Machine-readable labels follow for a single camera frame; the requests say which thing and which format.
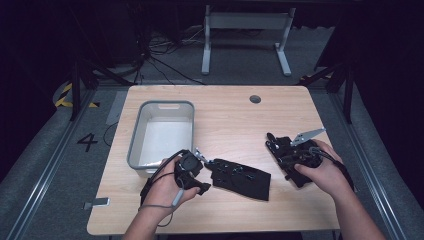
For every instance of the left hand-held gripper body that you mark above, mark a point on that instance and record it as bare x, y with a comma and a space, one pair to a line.
188, 166

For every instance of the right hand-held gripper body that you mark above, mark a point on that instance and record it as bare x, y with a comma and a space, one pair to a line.
296, 153

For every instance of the black cloth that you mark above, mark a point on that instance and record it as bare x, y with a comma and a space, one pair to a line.
246, 183

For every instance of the person's left hand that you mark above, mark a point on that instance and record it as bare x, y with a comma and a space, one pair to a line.
166, 190

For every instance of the person's right hand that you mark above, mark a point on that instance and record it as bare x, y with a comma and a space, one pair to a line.
326, 173

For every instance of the grey plastic bin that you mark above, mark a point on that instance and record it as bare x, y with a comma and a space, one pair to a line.
163, 140

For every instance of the black metal stand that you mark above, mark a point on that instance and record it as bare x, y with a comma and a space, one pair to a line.
80, 83
343, 83

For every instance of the yellow black hazard tape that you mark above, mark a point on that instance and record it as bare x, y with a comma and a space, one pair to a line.
65, 96

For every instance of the white metal desk frame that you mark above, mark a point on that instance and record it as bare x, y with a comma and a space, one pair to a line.
246, 20

